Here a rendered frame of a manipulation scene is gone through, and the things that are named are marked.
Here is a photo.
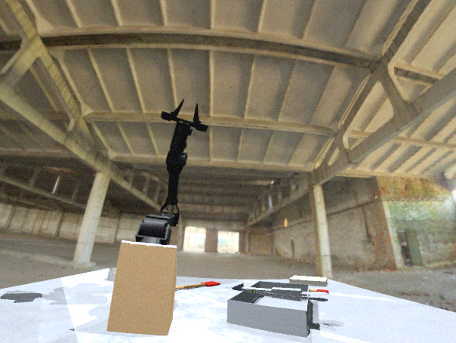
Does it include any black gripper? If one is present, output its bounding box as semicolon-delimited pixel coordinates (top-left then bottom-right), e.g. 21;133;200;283
161;99;208;141

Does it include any grey rectangular roasting tin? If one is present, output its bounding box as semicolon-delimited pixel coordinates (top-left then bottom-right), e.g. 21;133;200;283
226;281;310;338

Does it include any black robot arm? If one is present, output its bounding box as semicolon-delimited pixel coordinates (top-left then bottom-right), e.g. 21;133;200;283
135;137;188;245

